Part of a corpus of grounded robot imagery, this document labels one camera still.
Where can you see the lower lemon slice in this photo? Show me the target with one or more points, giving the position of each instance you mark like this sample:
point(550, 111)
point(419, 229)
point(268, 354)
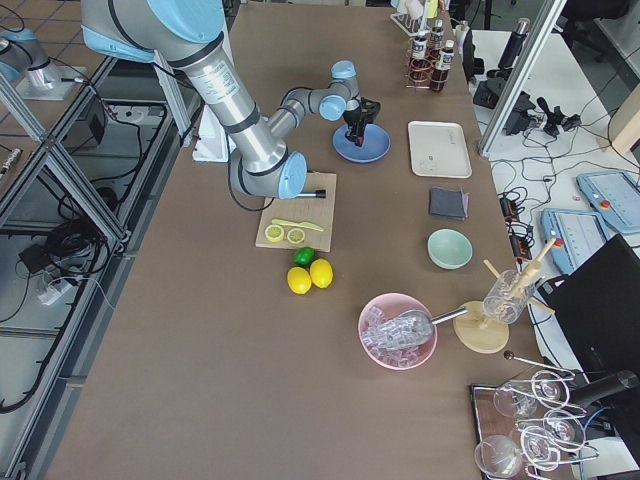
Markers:
point(274, 233)

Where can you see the aluminium frame post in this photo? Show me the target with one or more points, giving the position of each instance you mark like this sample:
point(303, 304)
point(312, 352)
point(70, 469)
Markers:
point(538, 34)

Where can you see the green bowl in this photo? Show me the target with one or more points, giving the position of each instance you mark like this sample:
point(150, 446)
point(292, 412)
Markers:
point(449, 249)

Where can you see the yellow lemon near board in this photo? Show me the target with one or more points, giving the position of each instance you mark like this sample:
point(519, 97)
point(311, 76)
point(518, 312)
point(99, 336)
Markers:
point(321, 273)

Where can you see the upper lemon slice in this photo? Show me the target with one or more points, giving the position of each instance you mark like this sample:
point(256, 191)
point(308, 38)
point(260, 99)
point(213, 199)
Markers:
point(295, 235)

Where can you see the wooden stand with base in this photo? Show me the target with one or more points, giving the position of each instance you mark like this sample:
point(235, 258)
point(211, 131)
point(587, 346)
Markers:
point(483, 335)

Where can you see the metal ice scoop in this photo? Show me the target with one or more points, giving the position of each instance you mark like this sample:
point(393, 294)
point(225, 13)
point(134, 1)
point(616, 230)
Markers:
point(417, 327)

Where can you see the copper wire bottle rack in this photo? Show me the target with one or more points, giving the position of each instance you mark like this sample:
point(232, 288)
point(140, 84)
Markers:
point(432, 58)

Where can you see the tea bottle right back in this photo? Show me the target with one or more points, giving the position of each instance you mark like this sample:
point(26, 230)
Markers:
point(420, 52)

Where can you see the pink bowl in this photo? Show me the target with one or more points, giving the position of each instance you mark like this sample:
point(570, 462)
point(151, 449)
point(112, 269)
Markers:
point(395, 303)

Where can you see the wine glass rack tray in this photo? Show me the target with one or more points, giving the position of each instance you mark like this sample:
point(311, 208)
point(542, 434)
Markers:
point(528, 427)

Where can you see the clear glass on stand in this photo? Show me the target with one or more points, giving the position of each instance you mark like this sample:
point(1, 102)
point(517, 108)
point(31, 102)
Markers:
point(505, 302)

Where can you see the green lime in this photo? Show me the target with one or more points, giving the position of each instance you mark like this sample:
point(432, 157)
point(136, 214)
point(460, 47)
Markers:
point(304, 256)

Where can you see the cream rabbit tray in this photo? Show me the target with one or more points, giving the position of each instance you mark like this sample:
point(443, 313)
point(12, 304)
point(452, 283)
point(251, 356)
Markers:
point(438, 150)

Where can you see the yellow plastic knife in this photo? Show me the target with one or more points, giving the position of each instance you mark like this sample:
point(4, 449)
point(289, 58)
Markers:
point(302, 224)

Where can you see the tea bottle left back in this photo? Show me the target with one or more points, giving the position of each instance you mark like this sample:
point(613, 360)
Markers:
point(436, 36)

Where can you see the lemon slice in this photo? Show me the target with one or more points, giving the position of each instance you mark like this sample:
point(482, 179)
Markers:
point(295, 235)
point(274, 233)

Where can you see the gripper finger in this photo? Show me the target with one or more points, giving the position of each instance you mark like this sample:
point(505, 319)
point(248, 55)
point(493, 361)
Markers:
point(352, 133)
point(360, 133)

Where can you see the tea bottle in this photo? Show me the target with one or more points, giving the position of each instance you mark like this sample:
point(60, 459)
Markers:
point(442, 67)
point(420, 52)
point(436, 36)

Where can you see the black monitor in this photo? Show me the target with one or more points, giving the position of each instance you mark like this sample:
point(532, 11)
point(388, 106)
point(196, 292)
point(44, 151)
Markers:
point(597, 308)

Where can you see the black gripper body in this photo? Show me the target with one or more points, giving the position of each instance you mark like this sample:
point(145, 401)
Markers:
point(353, 118)

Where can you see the grey folded cloth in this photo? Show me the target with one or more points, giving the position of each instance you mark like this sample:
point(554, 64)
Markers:
point(448, 203)

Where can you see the steel muddler black tip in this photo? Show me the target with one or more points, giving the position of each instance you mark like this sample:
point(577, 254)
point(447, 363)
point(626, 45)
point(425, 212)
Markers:
point(319, 194)

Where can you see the teach pendant with red button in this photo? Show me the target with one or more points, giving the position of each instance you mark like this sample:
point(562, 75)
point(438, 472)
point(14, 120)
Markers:
point(615, 196)

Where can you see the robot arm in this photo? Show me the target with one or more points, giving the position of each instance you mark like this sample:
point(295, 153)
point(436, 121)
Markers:
point(262, 164)

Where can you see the blue plate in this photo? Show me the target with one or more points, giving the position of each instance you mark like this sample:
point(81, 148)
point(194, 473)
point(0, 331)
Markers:
point(375, 146)

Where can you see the tea bottle front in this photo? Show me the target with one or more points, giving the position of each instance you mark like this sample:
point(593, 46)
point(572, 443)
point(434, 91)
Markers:
point(442, 67)

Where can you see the clear ice cubes pile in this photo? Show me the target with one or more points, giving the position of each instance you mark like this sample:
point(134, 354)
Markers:
point(379, 336)

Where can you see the yellow lemon far side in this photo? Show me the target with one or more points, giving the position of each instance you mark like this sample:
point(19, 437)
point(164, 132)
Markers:
point(299, 280)

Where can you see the wooden cutting board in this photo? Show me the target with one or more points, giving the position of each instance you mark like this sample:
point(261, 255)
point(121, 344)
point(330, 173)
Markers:
point(319, 211)

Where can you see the black bar spoon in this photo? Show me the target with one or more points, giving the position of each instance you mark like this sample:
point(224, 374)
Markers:
point(511, 356)

